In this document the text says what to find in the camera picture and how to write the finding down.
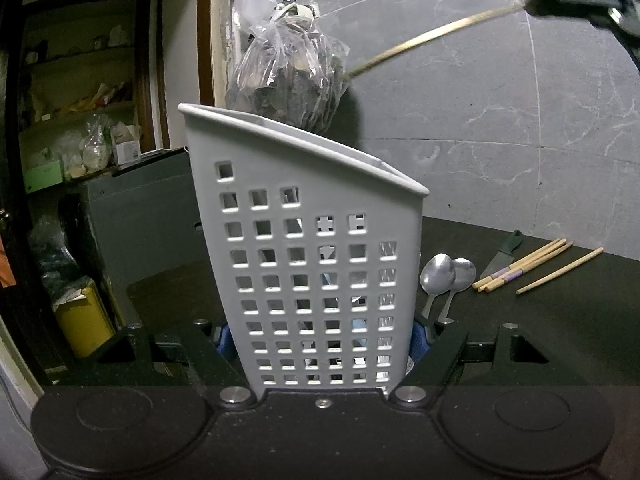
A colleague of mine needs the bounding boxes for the yellow plastic container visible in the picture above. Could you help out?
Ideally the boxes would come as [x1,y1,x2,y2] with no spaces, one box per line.
[54,280,116,358]

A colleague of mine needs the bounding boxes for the wooden door frame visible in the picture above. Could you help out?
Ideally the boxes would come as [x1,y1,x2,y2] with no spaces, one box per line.
[197,0,236,111]

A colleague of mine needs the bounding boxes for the hanging clear plastic bag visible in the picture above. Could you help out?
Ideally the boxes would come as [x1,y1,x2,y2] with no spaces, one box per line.
[225,0,351,133]

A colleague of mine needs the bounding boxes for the wooden shelf unit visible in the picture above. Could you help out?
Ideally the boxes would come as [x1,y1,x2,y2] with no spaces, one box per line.
[20,0,156,196]

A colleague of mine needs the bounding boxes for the green handled knife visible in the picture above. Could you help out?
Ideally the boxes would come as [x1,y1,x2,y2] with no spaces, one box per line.
[481,230,524,281]

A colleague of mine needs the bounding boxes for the metal spoon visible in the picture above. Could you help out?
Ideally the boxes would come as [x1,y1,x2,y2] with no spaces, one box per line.
[437,258,477,325]
[419,253,457,321]

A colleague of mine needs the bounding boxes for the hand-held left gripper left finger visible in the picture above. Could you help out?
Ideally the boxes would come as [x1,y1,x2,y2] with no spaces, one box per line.
[50,319,256,407]

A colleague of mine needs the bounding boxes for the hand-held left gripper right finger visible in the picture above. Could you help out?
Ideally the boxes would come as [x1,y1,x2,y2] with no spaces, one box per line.
[387,319,596,407]

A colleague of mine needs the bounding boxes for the dark plastic bag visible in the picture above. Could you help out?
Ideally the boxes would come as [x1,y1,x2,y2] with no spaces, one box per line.
[27,215,83,306]

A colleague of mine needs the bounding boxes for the dark wooden door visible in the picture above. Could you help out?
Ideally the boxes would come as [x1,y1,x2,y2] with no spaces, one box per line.
[0,0,31,371]

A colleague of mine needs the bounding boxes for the clear plastic food bags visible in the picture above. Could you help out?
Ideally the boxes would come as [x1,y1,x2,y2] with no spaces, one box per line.
[62,115,113,181]

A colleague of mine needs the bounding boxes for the small white box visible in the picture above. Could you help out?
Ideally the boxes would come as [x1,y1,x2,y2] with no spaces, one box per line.
[112,137,142,166]

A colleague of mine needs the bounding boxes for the white perforated utensil basket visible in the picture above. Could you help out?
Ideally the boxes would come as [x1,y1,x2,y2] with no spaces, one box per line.
[178,102,431,396]

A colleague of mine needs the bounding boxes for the green box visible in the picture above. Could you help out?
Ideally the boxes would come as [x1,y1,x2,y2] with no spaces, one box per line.
[25,162,63,193]

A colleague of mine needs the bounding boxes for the grey cabinet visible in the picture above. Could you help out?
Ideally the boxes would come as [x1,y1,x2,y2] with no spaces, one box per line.
[82,147,221,321]

